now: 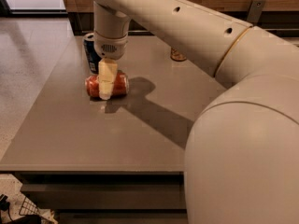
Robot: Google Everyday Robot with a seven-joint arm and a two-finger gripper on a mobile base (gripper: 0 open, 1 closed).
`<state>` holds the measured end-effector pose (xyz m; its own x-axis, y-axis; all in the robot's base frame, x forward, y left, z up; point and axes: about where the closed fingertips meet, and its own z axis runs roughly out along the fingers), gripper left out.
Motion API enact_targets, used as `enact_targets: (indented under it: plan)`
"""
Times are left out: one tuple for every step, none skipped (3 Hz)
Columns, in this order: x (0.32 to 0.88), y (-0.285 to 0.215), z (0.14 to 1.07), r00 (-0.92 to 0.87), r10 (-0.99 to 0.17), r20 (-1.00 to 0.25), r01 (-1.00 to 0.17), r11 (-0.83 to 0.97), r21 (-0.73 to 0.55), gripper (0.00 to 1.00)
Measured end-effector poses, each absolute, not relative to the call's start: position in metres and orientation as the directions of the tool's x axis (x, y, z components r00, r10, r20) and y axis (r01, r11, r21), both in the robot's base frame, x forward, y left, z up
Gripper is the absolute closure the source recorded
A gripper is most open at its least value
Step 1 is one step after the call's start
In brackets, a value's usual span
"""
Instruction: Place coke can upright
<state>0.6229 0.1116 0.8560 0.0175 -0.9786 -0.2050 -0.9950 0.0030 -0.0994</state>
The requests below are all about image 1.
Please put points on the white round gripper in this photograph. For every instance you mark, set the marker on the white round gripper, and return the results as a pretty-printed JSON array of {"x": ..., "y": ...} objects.
[{"x": 110, "y": 47}]

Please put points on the red Coca-Cola can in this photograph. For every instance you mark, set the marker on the red Coca-Cola can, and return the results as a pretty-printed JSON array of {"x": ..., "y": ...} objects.
[{"x": 121, "y": 85}]

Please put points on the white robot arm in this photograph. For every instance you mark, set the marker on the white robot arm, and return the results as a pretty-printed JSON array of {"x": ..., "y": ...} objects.
[{"x": 242, "y": 154}]

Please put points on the blue Pepsi can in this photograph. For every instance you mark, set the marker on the blue Pepsi can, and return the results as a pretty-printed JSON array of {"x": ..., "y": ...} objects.
[{"x": 92, "y": 57}]

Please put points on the gold brown drink can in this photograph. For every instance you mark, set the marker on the gold brown drink can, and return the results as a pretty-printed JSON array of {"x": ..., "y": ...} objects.
[{"x": 177, "y": 56}]

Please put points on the grey cabinet with drawers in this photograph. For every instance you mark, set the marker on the grey cabinet with drawers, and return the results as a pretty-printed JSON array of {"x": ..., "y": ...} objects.
[{"x": 116, "y": 161}]

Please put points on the right metal bracket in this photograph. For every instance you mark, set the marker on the right metal bracket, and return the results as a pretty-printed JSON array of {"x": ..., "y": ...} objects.
[{"x": 255, "y": 11}]

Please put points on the black wire basket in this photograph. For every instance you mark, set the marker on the black wire basket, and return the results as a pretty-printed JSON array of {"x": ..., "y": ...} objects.
[{"x": 28, "y": 213}]

